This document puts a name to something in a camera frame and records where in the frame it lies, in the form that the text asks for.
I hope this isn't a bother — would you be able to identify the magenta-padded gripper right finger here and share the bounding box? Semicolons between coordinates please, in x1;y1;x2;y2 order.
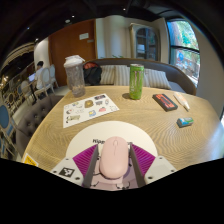
128;142;178;188

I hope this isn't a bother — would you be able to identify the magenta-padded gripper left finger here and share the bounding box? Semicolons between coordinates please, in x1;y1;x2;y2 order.
50;143;100;189

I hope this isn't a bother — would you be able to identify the pink computer mouse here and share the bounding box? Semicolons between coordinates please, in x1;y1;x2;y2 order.
98;135;130;179

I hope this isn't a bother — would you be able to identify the yellow sticker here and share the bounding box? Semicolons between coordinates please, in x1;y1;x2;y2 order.
21;153;39;167

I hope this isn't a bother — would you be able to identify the small green-blue pack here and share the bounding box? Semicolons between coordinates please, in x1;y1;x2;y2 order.
176;116;195;129

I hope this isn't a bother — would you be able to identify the grey tufted chair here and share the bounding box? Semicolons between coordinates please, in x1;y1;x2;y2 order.
15;94;64;158

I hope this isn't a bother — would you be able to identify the white sticker sheet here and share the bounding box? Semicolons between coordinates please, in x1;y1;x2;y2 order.
62;93;120;129

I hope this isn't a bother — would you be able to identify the black box with red print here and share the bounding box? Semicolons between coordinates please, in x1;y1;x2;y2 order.
152;93;179;112

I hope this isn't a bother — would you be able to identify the striped cushion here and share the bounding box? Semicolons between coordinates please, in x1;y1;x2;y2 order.
114;64;132;87
99;64;116;86
143;68;172;90

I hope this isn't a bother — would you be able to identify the green drink can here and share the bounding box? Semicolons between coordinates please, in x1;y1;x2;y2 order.
128;63;145;101

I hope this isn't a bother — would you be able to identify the brown curved sofa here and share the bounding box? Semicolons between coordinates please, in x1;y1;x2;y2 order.
83;57;198;96

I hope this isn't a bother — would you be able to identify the clear shaker bottle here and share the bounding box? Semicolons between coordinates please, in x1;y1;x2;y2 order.
63;54;87;98

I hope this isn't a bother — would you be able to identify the group of white chairs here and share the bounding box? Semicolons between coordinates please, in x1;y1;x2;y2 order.
19;64;59;101

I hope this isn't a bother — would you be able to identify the person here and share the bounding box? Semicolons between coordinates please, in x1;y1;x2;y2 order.
33;60;46;91

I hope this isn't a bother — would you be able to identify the black bag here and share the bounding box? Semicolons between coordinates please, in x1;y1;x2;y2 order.
83;61;103;86

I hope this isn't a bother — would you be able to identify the dark-framed window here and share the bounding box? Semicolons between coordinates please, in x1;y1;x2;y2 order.
166;19;201;88

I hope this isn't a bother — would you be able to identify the glass-door cabinet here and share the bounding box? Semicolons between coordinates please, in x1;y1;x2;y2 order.
129;22;161;63

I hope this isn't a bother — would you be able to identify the wooden door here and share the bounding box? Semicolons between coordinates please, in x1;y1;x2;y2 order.
49;19;98;87

